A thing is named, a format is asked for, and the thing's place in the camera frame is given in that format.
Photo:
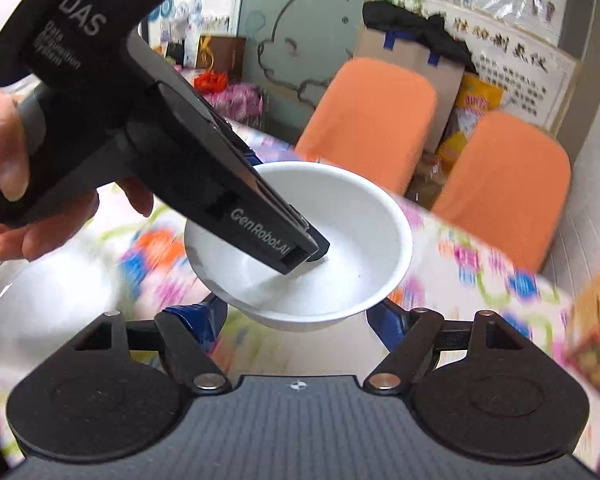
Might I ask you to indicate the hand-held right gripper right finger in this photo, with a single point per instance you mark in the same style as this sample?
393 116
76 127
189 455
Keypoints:
386 321

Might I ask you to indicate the orange chair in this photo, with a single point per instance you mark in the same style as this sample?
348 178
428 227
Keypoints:
370 120
505 185

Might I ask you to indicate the white bowl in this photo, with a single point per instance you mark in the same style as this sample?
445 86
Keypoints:
350 270

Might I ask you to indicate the frosted glass door cat drawing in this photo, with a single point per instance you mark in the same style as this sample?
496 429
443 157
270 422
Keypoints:
300 25

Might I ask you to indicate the yellow snack packet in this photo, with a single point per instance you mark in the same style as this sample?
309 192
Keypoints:
472 100

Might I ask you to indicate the pink patterned bundle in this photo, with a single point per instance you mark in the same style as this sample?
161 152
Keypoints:
230 97

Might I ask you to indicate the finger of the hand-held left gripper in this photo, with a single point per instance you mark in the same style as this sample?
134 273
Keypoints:
323 252

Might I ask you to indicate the wall poster with large characters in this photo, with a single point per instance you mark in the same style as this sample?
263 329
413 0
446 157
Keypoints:
525 75

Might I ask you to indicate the cardboard box with black cloth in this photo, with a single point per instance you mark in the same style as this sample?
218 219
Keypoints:
415 55

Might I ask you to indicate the red cracker box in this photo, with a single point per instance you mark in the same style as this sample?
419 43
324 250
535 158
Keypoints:
597 340

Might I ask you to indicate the person's left hand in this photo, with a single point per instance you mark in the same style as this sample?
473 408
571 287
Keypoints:
15 150

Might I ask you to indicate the dark brown box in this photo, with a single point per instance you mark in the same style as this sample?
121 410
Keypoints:
222 57

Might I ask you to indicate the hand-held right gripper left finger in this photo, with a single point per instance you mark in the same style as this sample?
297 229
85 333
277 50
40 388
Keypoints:
200 321

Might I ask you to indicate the black cloth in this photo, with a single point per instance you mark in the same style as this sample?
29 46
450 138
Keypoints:
410 22

